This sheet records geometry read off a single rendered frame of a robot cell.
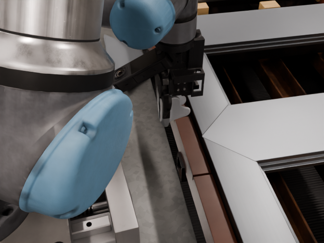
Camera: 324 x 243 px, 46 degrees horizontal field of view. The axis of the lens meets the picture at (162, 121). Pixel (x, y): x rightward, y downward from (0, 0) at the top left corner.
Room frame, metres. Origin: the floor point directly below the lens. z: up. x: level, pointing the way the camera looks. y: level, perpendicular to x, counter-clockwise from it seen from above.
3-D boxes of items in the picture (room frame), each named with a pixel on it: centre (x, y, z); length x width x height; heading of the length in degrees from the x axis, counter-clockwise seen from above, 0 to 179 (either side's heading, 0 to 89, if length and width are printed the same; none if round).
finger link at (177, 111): (0.57, -0.03, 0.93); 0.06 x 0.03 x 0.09; 101
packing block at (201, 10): (1.27, -0.13, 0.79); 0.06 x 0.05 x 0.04; 101
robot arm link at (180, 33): (0.59, -0.02, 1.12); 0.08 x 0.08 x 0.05
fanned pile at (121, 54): (1.11, 0.13, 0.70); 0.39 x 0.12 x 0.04; 11
